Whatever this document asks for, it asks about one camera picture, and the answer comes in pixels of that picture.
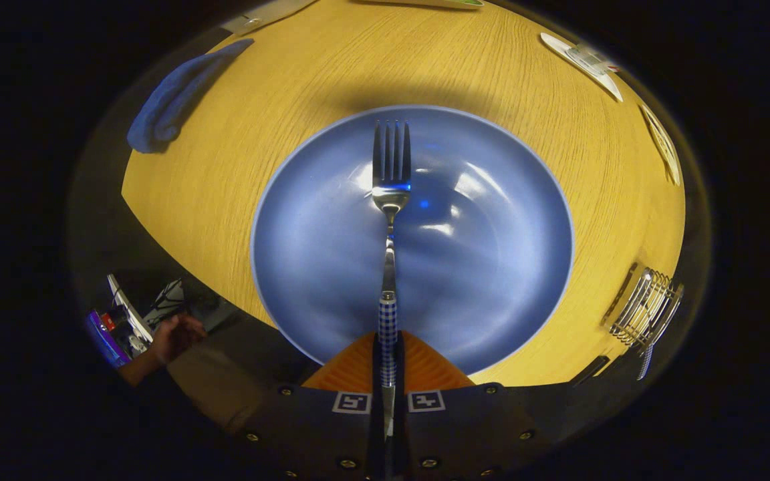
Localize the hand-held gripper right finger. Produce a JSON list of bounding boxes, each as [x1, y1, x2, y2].
[[397, 330, 547, 481]]

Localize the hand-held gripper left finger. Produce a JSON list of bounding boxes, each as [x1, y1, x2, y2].
[[238, 331, 386, 481]]

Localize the fork with blue checked handle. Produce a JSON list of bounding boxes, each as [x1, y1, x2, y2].
[[372, 120, 412, 438]]

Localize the person's khaki trousers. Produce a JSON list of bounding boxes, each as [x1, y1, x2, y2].
[[168, 314, 322, 435]]

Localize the large black table clamp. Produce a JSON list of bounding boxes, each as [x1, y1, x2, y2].
[[569, 355, 610, 388]]

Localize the blue plate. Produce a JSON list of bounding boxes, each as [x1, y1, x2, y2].
[[250, 105, 575, 376]]

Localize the purple package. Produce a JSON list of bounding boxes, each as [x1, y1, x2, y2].
[[88, 311, 132, 368]]

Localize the white divided bean tray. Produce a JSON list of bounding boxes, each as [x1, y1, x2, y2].
[[639, 104, 682, 187]]

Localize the blue folded cloth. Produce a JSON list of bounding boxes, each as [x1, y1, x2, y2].
[[126, 38, 255, 154]]

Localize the white square coaster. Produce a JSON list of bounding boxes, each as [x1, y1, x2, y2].
[[540, 33, 624, 103]]

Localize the small white bottle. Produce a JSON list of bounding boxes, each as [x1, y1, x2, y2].
[[565, 43, 621, 75]]

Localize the small plate with food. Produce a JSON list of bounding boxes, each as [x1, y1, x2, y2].
[[352, 0, 486, 9]]

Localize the metal wire cutlery basket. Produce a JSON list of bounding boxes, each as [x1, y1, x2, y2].
[[609, 267, 684, 349]]

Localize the white plastic frame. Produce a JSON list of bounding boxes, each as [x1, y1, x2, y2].
[[108, 274, 155, 345]]

